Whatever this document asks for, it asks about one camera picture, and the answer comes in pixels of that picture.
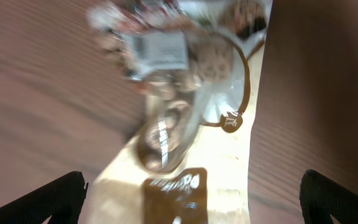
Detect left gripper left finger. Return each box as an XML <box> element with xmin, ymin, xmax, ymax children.
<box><xmin>0</xmin><ymin>171</ymin><xmax>88</xmax><ymax>224</ymax></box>

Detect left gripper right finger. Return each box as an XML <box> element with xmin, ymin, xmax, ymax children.
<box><xmin>300</xmin><ymin>169</ymin><xmax>358</xmax><ymax>224</ymax></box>

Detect Pantree snack pouch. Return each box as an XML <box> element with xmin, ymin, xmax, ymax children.
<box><xmin>87</xmin><ymin>0</ymin><xmax>272</xmax><ymax>223</ymax></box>

